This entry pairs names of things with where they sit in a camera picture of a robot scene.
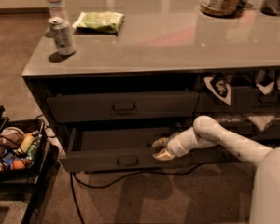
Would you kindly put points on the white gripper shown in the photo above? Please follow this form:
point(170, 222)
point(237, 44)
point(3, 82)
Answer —
point(173, 146)

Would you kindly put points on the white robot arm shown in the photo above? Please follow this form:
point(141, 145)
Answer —
point(207, 132)

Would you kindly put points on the grey drawer cabinet counter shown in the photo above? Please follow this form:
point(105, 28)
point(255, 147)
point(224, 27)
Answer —
point(163, 45)

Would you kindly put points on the white bag in drawer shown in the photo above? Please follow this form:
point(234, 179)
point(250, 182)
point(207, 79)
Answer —
point(262, 122)

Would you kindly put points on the green chip bag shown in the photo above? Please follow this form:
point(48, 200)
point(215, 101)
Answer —
point(105, 22)

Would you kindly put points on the black tray stand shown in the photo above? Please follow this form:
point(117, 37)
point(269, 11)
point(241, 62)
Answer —
point(33, 190)

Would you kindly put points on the black bin of groceries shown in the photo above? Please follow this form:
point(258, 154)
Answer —
point(22, 146)

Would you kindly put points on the white green soda can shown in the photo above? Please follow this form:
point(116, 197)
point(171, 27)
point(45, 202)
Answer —
point(61, 34)

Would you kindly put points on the clear plastic water bottle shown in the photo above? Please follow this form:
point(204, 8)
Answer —
point(57, 8)

